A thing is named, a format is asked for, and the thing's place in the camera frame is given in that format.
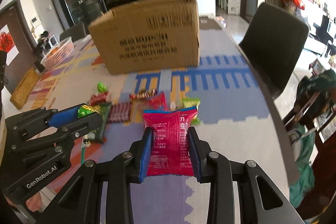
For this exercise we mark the red and white door poster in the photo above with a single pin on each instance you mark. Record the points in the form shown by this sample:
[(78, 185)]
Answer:
[(6, 43)]

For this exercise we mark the dark green bag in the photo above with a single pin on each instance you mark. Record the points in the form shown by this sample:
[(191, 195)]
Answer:
[(320, 82)]

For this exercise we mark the pile of oranges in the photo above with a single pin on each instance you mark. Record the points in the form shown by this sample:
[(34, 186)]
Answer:
[(53, 52)]

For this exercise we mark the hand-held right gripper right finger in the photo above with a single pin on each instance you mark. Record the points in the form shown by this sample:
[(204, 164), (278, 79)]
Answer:
[(193, 158)]

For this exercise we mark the pink snack packet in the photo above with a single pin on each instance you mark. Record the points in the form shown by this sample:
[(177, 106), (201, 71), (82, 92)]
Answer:
[(168, 140)]

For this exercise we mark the woven straw mat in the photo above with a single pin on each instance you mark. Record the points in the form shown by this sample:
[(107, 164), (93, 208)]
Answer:
[(25, 88)]

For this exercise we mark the green round candy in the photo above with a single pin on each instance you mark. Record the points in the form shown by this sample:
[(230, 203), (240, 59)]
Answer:
[(102, 86)]

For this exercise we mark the yellow-green candy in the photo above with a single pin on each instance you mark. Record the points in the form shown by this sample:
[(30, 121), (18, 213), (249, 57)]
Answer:
[(85, 111)]

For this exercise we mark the light green snack packet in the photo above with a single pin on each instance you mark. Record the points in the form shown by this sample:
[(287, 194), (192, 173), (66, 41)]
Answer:
[(191, 103)]

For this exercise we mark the brown cardboard box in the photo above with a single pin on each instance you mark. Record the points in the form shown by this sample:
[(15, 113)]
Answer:
[(147, 37)]

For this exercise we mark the red and green snack packet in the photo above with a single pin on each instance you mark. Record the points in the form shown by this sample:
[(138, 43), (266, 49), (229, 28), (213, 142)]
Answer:
[(99, 98)]

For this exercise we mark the dark red snack packets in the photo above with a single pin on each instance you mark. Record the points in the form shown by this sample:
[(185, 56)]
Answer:
[(120, 112)]

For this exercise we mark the white plastic basket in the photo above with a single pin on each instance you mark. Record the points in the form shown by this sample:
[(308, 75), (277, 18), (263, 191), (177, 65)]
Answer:
[(61, 56)]

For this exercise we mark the teal cloth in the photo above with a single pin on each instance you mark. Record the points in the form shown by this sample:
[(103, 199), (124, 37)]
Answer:
[(302, 174)]

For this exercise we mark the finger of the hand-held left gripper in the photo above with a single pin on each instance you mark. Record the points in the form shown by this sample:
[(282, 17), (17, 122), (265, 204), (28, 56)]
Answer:
[(88, 125), (64, 115)]

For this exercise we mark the dark upholstered chair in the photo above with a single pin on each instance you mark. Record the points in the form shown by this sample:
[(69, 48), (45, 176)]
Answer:
[(74, 32), (275, 43)]

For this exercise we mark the red striped candy strip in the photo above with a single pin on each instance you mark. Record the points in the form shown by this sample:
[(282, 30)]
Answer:
[(143, 95)]

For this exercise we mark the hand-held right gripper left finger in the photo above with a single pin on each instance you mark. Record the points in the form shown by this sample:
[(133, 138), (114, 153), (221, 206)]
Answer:
[(146, 158)]

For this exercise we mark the colourful printed tablecloth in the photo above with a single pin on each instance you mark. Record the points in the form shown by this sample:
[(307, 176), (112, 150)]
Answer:
[(223, 98)]

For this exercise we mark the dark wooden chair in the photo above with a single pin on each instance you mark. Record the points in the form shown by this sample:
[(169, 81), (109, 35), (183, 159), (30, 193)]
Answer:
[(324, 161)]

